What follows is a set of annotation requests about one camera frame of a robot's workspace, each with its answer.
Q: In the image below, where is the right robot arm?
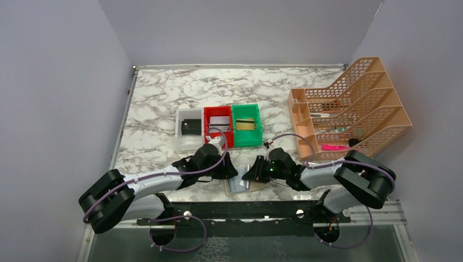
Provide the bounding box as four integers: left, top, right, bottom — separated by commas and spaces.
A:
242, 148, 396, 222

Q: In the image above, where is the gold credit card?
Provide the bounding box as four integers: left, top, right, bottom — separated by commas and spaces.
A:
235, 117, 256, 131

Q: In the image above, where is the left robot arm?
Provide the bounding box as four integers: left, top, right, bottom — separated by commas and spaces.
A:
78, 144, 239, 234

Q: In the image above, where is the pink highlighter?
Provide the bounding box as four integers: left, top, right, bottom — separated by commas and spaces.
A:
321, 144, 350, 151

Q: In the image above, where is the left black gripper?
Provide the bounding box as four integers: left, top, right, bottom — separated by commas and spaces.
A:
199, 152, 238, 180

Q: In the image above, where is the white card stack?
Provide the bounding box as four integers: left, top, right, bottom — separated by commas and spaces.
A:
209, 116, 230, 133

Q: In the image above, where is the black credit card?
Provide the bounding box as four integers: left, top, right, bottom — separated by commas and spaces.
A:
181, 118, 202, 135

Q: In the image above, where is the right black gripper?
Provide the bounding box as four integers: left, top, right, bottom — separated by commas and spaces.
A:
242, 154, 288, 183

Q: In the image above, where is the aluminium frame rail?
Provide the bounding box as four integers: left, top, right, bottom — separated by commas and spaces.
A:
94, 200, 406, 234

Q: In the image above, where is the orange mesh file organizer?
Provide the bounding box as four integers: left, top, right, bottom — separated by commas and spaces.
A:
287, 57, 412, 161

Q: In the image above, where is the white plastic bin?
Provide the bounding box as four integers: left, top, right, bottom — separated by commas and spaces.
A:
175, 108, 205, 152

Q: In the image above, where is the green white pen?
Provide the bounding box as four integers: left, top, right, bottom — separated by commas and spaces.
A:
327, 127, 348, 133

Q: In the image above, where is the beige card holder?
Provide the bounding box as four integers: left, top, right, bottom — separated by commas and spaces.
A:
223, 164, 266, 197

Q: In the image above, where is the red plastic bin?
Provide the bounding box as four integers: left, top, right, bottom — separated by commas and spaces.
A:
204, 106, 234, 148

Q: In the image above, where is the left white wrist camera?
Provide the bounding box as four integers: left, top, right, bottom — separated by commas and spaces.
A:
207, 135, 226, 151

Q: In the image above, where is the black mounting rail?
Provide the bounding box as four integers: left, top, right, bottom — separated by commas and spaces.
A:
118, 194, 351, 246

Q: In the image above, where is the green plastic bin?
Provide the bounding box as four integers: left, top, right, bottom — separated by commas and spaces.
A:
231, 104, 263, 147

